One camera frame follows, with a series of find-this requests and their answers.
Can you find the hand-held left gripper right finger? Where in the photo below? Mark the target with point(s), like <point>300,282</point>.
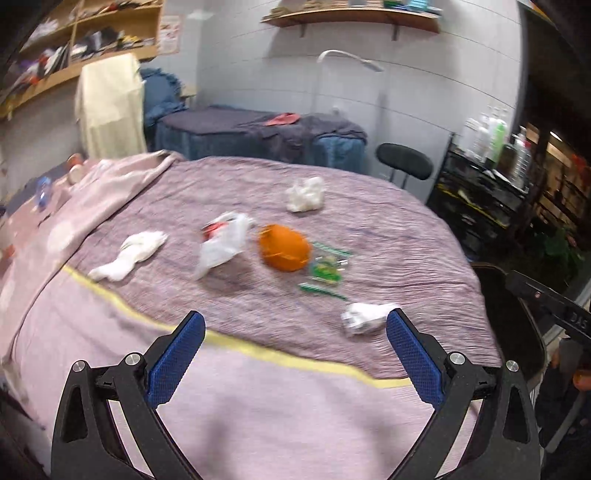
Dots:
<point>413,357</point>

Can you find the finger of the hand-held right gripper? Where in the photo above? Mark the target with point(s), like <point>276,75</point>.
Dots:
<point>535,290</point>

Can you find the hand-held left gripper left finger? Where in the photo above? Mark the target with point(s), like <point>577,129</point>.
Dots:
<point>178,357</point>

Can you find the black trash bin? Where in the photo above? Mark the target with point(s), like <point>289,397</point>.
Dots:
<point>508,318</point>

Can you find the white paper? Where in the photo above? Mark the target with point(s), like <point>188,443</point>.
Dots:
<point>367,317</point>

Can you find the green striped stick packet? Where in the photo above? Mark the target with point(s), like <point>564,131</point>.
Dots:
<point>321,290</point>
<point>331,250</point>

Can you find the white cloth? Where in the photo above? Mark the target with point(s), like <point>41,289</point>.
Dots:
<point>131,251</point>

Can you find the white plastic bag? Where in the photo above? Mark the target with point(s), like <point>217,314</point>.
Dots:
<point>221,247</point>

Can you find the green snack packet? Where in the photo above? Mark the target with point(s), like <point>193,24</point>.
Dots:
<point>325,271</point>

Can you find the orange plastic jar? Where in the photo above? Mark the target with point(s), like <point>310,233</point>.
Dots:
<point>284,247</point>

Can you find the white tissue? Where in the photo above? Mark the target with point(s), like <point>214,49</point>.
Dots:
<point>304,194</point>

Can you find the person's right hand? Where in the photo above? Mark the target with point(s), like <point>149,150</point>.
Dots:
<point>581,381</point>

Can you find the green potted plant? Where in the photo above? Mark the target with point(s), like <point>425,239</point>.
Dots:
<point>558,247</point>

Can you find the person's dark clothing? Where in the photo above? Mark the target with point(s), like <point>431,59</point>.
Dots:
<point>561,415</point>

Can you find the black trolley cart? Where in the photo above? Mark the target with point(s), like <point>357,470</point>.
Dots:
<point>480,207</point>

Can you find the group of toiletry bottles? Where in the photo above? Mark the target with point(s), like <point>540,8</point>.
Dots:
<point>496,134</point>

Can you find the pink polka dot blanket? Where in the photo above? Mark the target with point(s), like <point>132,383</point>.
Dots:
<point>97,198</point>

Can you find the black stool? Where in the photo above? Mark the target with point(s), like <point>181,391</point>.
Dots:
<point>404,159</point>

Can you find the clear water bottle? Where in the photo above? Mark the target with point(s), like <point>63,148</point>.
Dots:
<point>43,191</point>

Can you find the grey massage bed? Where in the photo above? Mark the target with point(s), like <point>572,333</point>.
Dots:
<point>207,134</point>

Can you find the grey blanket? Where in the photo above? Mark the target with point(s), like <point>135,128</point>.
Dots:
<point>295,134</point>

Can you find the red cloth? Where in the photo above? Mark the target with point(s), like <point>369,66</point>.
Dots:
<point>281,119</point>

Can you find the cream towel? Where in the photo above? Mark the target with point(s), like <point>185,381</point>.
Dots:
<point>111,106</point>

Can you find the blue cloth pile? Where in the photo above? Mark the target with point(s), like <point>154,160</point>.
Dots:
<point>161,97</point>

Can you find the white floor lamp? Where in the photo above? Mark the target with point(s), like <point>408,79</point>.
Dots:
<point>351,57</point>

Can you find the wooden cubby shelf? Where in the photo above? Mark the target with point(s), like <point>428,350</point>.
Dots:
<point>69,69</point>

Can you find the wall poster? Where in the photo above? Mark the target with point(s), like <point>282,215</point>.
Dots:
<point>170,34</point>

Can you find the wooden wall shelf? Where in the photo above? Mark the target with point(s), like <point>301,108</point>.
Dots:
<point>351,17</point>

